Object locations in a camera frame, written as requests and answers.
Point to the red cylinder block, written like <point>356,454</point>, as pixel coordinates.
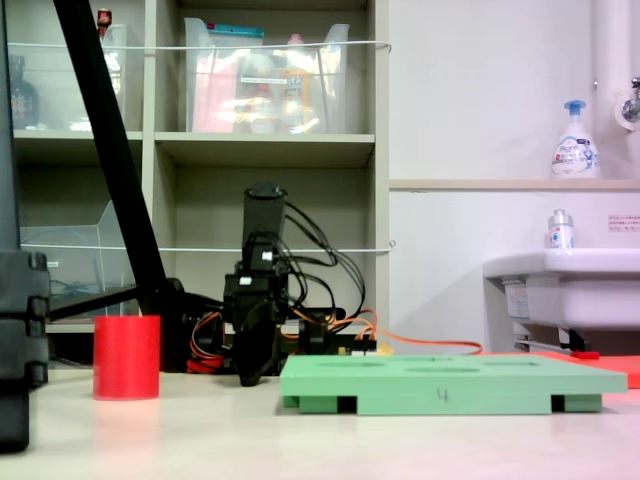
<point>127,357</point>

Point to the black clamp knob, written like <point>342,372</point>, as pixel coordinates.
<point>314,337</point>

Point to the small circuit board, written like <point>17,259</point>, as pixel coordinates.
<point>362,350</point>

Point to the beige shelf unit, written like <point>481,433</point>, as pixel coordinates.
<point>265,145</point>

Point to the clear angled storage bin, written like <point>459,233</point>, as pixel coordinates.
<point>75,260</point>

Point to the black tripod leg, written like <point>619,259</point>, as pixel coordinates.
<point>115,150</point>
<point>7,150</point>

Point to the green shape sorter board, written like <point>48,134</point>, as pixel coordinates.
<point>450,382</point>

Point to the clear bin with supplies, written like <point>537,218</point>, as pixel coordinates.
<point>265,90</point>

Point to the yellow label spray bottle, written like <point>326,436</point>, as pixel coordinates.
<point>296,90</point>

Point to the notched black stack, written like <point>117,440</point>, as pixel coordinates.
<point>20,350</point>

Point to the dark glass bottle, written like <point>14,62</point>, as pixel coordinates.
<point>22,100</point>

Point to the small brown bottle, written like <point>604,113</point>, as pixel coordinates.
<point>104,22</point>

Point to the small clear sanitizer bottle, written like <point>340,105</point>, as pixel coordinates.
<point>560,232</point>

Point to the white sink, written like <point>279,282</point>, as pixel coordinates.
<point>575,295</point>

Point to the white blue pump bottle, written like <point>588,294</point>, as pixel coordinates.
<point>574,155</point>

